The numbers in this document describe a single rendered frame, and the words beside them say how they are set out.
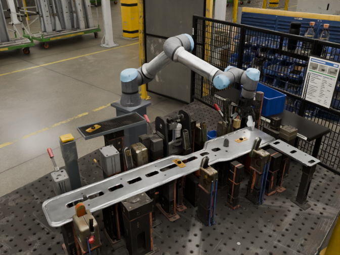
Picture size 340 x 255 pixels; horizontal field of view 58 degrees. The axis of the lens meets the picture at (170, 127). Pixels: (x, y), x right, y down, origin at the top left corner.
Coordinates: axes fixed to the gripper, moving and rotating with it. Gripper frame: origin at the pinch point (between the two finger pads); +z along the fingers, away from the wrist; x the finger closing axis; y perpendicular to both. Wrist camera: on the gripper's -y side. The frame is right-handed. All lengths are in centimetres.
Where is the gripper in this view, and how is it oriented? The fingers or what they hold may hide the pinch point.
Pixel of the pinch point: (243, 125)
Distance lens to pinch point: 190.6
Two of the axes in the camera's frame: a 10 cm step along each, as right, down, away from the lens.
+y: -7.8, 2.8, -5.6
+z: -0.7, 8.5, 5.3
